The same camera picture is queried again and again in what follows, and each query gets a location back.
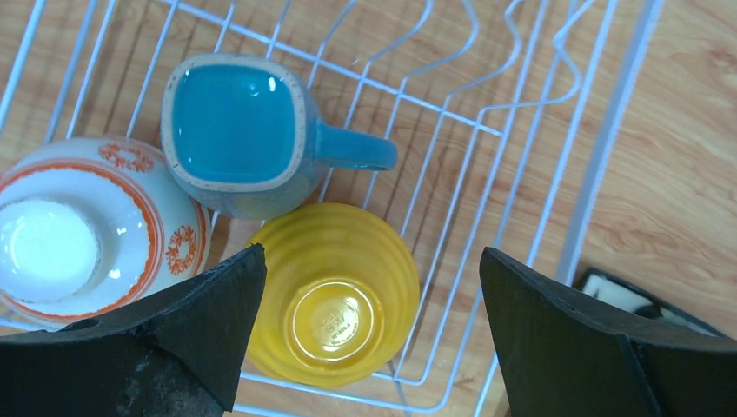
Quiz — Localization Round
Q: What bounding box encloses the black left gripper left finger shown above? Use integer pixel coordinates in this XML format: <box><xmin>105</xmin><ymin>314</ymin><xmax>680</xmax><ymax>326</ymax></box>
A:
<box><xmin>1</xmin><ymin>244</ymin><xmax>267</xmax><ymax>416</ymax></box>

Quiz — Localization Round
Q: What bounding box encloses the yellow ribbed bowl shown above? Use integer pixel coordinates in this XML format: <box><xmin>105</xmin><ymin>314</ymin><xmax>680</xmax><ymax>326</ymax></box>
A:
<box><xmin>247</xmin><ymin>202</ymin><xmax>420</xmax><ymax>387</ymax></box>

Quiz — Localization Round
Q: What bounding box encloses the square floral plate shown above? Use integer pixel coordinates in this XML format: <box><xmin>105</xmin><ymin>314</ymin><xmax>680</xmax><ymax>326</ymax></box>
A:
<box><xmin>574</xmin><ymin>268</ymin><xmax>727</xmax><ymax>337</ymax></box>

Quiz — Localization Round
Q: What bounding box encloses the white wire dish rack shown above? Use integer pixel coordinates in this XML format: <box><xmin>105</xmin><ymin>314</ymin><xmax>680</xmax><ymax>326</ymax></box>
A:
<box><xmin>1</xmin><ymin>1</ymin><xmax>663</xmax><ymax>416</ymax></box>

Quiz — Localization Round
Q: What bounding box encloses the white orange patterned bowl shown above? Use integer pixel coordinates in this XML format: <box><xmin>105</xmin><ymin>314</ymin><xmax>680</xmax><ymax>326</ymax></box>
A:
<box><xmin>1</xmin><ymin>136</ymin><xmax>211</xmax><ymax>328</ymax></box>

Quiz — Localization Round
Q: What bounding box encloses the teal floral mug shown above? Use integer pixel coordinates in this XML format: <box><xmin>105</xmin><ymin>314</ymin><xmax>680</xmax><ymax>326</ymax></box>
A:
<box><xmin>160</xmin><ymin>53</ymin><xmax>398</xmax><ymax>221</ymax></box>

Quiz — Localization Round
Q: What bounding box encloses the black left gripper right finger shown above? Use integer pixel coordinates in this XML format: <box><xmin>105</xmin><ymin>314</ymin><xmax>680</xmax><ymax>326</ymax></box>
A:
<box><xmin>479</xmin><ymin>248</ymin><xmax>736</xmax><ymax>416</ymax></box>

